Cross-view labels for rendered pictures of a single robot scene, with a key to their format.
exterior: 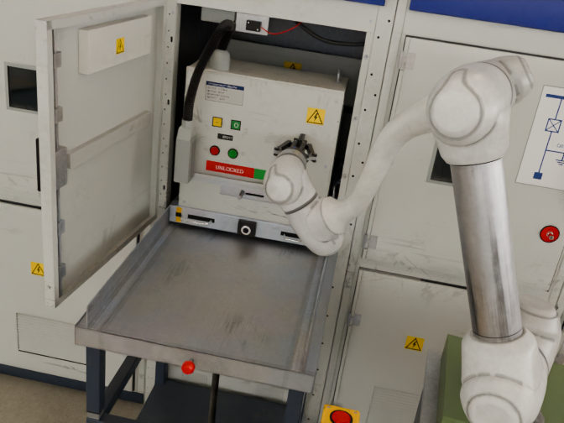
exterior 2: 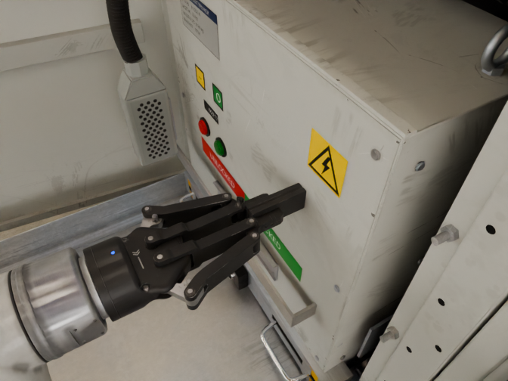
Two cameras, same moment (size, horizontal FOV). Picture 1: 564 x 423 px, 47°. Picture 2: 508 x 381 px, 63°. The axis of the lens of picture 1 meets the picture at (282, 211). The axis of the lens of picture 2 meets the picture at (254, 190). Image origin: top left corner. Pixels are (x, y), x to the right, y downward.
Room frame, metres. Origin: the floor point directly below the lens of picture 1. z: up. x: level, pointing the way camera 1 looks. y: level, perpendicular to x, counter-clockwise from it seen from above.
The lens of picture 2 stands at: (1.69, -0.26, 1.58)
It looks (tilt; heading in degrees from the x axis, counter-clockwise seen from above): 47 degrees down; 54
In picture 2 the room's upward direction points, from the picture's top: straight up
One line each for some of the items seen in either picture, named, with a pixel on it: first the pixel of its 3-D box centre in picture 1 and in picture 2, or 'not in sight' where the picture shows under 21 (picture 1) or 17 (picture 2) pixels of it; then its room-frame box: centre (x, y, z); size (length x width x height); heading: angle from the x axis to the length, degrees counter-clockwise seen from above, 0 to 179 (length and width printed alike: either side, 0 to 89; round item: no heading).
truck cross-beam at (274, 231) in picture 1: (248, 223); (252, 262); (1.95, 0.10, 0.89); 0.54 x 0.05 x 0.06; 84
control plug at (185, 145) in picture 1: (185, 153); (150, 116); (1.88, 0.32, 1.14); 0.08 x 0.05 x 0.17; 174
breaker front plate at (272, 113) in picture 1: (255, 154); (242, 172); (1.93, 0.11, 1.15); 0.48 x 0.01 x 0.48; 84
